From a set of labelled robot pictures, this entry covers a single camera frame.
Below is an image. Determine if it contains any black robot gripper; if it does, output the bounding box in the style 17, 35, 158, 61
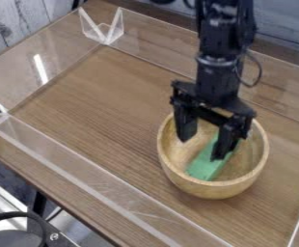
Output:
169, 54, 258, 162

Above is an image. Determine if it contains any green rectangular block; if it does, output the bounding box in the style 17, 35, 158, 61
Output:
186, 134, 242, 181

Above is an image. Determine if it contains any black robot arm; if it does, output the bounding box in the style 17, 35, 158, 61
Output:
170, 0, 257, 160

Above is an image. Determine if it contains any light wooden bowl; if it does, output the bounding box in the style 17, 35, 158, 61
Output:
157, 114, 270, 200

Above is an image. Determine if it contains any black table leg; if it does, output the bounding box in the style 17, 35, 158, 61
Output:
33, 192, 49, 217

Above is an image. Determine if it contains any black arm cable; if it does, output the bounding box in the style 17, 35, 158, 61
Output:
234, 47, 265, 89

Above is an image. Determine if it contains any clear acrylic tray enclosure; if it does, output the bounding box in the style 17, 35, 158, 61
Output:
0, 1, 299, 247

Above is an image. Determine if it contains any grey metal bracket with screw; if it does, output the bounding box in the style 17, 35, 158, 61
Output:
27, 219, 81, 247

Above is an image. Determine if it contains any black cable loop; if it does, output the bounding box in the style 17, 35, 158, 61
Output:
0, 210, 47, 247

